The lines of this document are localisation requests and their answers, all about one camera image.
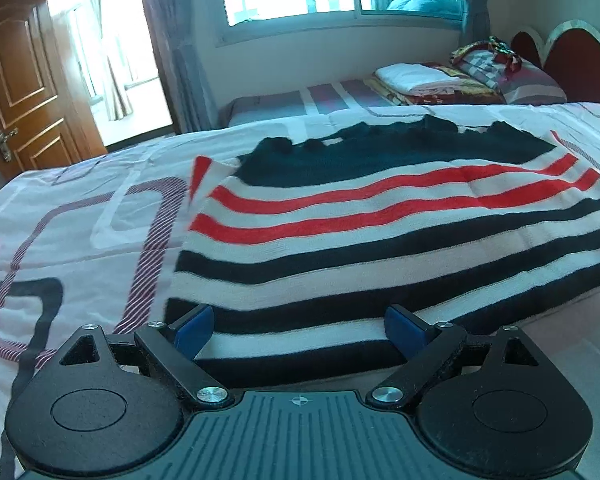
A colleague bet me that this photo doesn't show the red black white striped sweater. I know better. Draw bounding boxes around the red black white striped sweater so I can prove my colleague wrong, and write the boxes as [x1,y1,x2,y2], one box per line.
[164,115,600,388]

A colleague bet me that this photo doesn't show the white patterned bed sheet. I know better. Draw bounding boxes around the white patterned bed sheet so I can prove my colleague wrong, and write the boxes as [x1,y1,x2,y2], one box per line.
[0,103,600,479]

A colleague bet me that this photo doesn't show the plaid pillow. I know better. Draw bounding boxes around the plaid pillow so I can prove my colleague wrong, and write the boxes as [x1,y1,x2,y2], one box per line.
[453,51,567,105]

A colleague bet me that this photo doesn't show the folded white cloth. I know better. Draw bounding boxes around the folded white cloth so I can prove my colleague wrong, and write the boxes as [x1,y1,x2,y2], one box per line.
[374,63,462,96]

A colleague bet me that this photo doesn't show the brown wooden door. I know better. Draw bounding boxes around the brown wooden door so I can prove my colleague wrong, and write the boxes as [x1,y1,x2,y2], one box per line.
[0,0,107,180]

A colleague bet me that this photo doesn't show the colourful cloth on pillow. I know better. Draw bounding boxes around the colourful cloth on pillow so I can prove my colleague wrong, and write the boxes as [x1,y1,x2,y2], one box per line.
[450,36,522,74]

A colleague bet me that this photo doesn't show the red heart-shaped headboard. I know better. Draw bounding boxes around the red heart-shaped headboard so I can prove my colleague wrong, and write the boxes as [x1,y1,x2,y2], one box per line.
[510,20,600,103]

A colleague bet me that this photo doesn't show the teal blanket at window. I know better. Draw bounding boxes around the teal blanket at window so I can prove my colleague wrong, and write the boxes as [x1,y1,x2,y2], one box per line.
[387,0,464,18]

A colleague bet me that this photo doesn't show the grey curtain left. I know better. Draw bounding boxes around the grey curtain left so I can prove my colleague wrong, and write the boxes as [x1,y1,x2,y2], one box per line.
[144,0,218,133]

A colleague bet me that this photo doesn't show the metal door handle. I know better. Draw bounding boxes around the metal door handle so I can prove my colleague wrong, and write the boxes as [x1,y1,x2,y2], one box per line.
[0,128,19,162]

